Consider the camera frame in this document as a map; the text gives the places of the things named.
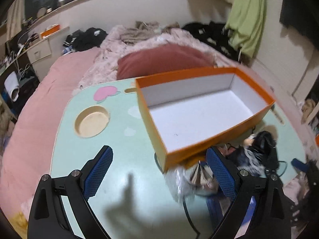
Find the black patterned pouch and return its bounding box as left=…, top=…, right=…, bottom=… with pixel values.
left=224, top=131, right=280, bottom=177

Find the blue small box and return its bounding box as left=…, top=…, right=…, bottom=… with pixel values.
left=205, top=195, right=257, bottom=229

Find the brown small carton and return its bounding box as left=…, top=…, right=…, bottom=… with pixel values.
left=185, top=161, right=219, bottom=196

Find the doll figure keychain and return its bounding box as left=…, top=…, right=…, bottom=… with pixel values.
left=242, top=133, right=256, bottom=148

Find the clear plastic wrapper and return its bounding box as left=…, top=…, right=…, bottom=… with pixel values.
left=164, top=166, right=195, bottom=204

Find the mint green lap table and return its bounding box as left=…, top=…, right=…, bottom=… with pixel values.
left=49, top=75, right=307, bottom=239

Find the orange cardboard box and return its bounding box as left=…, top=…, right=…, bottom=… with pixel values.
left=136, top=67, right=275, bottom=172

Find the green hanging cloth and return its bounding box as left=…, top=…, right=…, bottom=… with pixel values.
left=225, top=0, right=267, bottom=59

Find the black clothes pile right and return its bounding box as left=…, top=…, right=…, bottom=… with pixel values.
left=182, top=21, right=242, bottom=63

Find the black clothes pile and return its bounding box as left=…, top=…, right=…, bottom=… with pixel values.
left=62, top=27, right=108, bottom=55
left=182, top=21, right=242, bottom=63

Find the white drawer cabinet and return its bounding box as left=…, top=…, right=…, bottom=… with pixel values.
left=27, top=38, right=52, bottom=64

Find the black clothes pile left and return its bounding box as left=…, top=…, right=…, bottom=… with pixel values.
left=62, top=27, right=108, bottom=55

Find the dark red pillow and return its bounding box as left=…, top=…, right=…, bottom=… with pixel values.
left=117, top=44, right=216, bottom=80

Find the orange tray on desk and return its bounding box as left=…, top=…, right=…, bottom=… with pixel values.
left=39, top=24, right=61, bottom=39

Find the pink floral quilt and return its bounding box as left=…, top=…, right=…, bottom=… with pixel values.
left=74, top=25, right=239, bottom=94

